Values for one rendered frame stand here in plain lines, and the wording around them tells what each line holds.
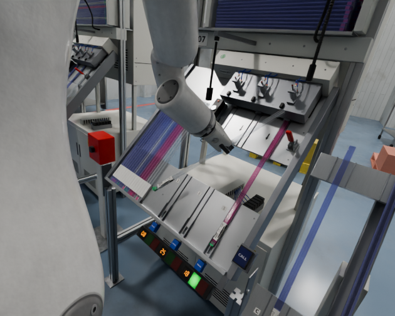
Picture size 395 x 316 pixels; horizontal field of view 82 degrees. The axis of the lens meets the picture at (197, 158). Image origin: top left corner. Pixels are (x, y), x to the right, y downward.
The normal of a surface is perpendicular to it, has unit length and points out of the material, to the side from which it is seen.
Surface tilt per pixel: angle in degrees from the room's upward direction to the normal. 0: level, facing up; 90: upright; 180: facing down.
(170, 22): 119
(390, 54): 90
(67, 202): 71
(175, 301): 0
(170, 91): 56
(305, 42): 90
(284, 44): 90
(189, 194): 46
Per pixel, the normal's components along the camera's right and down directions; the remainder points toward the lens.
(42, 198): 0.91, -0.18
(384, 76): -0.52, 0.29
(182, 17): 0.53, 0.66
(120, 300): 0.12, -0.91
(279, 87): -0.40, -0.47
